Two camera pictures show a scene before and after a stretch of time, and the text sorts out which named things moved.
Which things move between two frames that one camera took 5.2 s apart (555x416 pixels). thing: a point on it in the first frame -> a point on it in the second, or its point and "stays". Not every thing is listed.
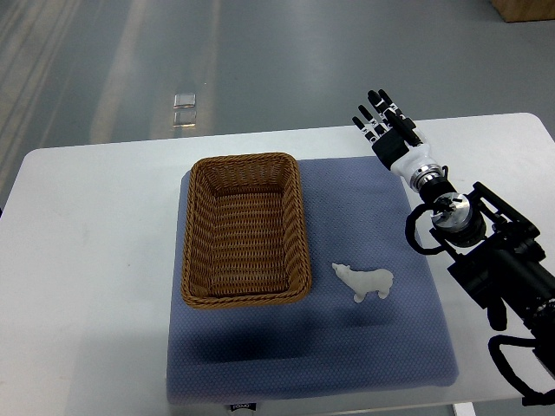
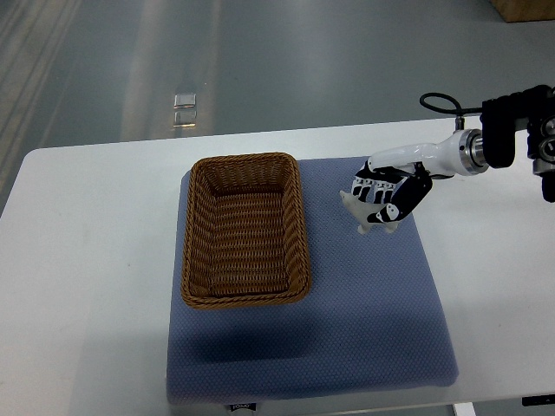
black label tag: x=248 y=406 stays
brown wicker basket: x=245 y=240 stays
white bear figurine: x=363 y=282 -> x=362 y=210
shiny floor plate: x=185 y=111 stays
